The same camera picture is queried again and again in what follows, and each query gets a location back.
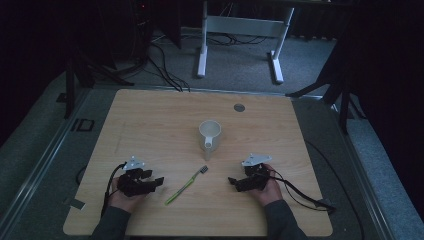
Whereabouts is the black stand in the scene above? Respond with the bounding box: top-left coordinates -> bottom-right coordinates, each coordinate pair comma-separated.
285,46 -> 367,135
62,46 -> 135,120

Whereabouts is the grey tape piece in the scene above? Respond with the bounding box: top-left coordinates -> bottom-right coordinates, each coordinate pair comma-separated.
62,197 -> 87,211

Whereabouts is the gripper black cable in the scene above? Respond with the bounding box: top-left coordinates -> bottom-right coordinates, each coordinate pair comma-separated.
100,162 -> 128,218
266,168 -> 337,215

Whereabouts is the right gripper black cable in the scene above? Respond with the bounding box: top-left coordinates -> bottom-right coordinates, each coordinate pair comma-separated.
266,168 -> 337,215

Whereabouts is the dark equipment rack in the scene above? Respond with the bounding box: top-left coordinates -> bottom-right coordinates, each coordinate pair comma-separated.
131,0 -> 158,63

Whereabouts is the person's right hand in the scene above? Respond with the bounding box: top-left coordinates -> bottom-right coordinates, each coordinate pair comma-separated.
249,162 -> 285,208

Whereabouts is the person's left hand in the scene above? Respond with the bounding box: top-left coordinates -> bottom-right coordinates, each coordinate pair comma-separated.
107,175 -> 148,214

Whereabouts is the metal floor rail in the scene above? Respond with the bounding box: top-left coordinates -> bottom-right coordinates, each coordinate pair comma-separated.
0,87 -> 93,233
331,101 -> 396,240

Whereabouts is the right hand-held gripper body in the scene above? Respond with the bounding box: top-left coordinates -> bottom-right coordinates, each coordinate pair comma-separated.
241,152 -> 273,193

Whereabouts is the black floor bracket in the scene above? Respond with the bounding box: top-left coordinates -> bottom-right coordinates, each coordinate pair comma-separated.
70,117 -> 96,133

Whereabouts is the thin black floor cable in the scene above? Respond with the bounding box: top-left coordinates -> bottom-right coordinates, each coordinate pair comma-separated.
303,139 -> 366,240

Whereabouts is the white cup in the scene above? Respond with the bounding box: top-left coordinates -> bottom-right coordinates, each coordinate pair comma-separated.
198,119 -> 223,162

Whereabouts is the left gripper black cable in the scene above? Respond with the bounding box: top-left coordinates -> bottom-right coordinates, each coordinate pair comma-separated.
100,162 -> 128,218

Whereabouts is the green toothbrush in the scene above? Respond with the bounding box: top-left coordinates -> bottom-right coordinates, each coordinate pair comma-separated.
164,165 -> 210,206

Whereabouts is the white desk frame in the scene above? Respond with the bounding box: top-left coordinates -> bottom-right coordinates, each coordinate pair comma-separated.
196,0 -> 296,85

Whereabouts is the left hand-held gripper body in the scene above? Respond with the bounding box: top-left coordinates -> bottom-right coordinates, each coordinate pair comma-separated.
117,155 -> 158,198

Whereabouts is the black floor cable bundle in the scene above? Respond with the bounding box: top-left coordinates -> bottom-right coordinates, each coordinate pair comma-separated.
146,31 -> 192,93

